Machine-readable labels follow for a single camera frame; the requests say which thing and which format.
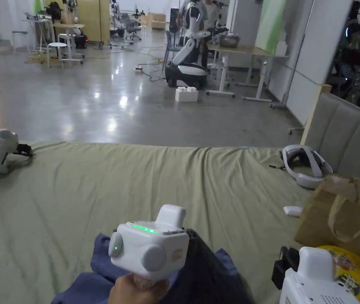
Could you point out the brown paper bag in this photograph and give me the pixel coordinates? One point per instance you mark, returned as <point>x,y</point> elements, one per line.
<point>322,218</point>

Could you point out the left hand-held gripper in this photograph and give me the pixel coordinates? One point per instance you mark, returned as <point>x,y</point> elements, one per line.
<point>135,243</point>

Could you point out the wooden cabinet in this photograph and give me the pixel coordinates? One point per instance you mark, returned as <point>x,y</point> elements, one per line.
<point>97,19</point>

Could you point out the white block on floor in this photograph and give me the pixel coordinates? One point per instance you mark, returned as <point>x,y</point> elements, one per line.
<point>186,94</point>

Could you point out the person's left hand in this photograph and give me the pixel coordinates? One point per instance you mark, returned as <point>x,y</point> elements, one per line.
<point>132,293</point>

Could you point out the small white box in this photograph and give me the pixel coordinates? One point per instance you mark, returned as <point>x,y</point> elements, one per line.
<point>292,211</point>

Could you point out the wooden desk with white legs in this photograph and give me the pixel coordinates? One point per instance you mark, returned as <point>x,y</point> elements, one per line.
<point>246,50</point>

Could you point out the dark blue shirt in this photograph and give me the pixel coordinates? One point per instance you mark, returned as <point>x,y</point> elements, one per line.
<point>211,278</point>

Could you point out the grey padded headboard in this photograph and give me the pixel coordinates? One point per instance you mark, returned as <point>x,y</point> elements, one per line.
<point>341,133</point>

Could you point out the bed with pale green sheet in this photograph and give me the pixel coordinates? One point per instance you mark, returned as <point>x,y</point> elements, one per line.
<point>142,183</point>

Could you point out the wooden crate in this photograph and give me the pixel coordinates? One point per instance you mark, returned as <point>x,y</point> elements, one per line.
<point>158,20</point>

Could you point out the white headset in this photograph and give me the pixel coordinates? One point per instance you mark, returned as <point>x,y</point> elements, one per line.
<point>309,164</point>

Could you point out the power strip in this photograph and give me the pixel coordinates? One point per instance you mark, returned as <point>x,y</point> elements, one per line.
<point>139,68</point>

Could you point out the white humanoid robot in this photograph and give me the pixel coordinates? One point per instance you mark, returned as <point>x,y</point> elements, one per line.
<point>188,68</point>

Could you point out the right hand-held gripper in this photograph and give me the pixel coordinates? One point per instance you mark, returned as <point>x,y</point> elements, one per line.
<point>313,278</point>

